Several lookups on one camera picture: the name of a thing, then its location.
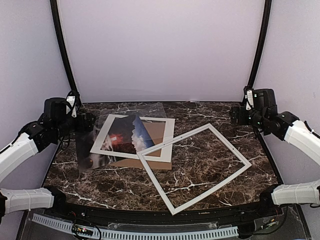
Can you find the right black corner post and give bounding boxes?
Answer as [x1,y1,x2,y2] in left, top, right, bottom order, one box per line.
[243,0,272,91]

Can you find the landscape photo print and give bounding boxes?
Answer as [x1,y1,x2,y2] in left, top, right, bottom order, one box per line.
[75,115,155,172]

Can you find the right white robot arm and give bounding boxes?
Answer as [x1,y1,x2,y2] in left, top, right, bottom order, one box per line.
[229,105,320,217]

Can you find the brown cardboard backing board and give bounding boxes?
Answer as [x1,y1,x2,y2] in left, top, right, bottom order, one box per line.
[110,122,172,170]

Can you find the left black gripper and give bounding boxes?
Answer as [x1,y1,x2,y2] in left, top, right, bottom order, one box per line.
[53,112,96,140]

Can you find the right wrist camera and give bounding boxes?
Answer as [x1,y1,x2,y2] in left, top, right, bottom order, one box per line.
[244,87,278,116]

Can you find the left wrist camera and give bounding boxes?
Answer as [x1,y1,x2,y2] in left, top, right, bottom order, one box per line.
[43,90,80,121]

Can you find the black front rail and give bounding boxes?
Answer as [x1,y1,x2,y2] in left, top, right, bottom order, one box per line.
[45,186,284,226]

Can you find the clear acrylic sheet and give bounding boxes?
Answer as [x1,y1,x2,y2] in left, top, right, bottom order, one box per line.
[92,102,167,137]

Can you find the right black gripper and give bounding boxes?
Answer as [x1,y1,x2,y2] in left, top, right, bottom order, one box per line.
[230,105,267,130]

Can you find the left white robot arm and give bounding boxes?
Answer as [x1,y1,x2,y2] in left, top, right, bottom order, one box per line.
[0,113,96,218]

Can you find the black corner post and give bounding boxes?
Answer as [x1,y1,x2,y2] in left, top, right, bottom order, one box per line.
[243,0,272,91]
[49,0,78,92]

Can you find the left black corner post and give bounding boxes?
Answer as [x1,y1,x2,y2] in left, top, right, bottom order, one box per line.
[49,0,78,92]

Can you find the white slotted cable duct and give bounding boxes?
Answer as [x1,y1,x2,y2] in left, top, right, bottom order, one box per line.
[31,213,239,240]

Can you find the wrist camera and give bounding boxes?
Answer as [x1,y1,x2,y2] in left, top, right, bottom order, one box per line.
[244,87,278,116]
[43,90,80,121]

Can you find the white photo mat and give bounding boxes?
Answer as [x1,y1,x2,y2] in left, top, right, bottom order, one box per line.
[90,114,175,160]

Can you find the white picture frame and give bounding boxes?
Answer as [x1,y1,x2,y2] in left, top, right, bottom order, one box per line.
[137,123,252,216]

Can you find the small circuit board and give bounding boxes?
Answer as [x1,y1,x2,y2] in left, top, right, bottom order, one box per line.
[71,224,94,237]

